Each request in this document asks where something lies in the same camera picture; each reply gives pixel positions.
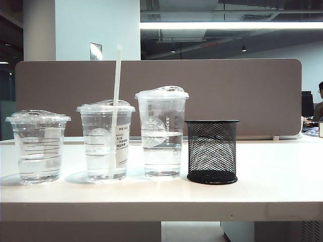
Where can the white paper straw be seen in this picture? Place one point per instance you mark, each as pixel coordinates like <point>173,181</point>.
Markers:
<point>118,75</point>

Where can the black mesh pen holder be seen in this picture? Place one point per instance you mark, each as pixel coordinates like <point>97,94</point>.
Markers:
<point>214,176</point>

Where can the large clear cup lid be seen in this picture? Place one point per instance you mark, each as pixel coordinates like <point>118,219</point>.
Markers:
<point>161,93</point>

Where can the large clear Starbucks cup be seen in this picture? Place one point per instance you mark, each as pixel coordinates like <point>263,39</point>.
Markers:
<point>161,156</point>

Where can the medium clear cup lid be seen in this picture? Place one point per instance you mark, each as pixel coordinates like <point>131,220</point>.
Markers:
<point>101,108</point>

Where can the medium clear labelled cup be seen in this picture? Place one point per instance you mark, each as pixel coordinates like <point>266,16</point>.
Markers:
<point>98,161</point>

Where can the small clear cup lid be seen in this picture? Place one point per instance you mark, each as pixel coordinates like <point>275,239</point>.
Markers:
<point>38,116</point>

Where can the small clear plastic cup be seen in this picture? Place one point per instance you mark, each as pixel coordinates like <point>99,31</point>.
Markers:
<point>38,164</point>

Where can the brown fabric desk partition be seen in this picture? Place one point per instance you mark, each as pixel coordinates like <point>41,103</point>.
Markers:
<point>227,88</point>

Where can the red illuminated ceiling sign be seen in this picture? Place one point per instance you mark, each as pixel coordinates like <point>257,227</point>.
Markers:
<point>209,45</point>

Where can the black ceiling spot lamp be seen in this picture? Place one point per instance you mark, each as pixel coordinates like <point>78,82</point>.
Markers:
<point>244,48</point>

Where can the long ceiling light strip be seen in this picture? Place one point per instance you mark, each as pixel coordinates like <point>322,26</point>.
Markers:
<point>227,25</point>

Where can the brown desk support panel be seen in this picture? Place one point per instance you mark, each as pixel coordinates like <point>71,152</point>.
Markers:
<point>75,232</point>

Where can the black computer monitor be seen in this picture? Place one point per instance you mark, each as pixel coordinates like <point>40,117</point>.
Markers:
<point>308,103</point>

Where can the seated person in background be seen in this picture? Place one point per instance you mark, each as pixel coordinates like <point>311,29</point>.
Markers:
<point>319,112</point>

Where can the small box with dark lid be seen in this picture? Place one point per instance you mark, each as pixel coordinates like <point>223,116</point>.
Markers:
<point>321,129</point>

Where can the grey ceiling ventilation duct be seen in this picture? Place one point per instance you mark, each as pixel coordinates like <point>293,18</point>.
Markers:
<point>176,35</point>

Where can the silver wall plaque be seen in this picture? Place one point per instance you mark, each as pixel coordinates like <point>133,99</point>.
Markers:
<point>96,51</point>

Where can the under-desk pedestal cabinet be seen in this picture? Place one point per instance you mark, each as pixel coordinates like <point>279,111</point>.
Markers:
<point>277,232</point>

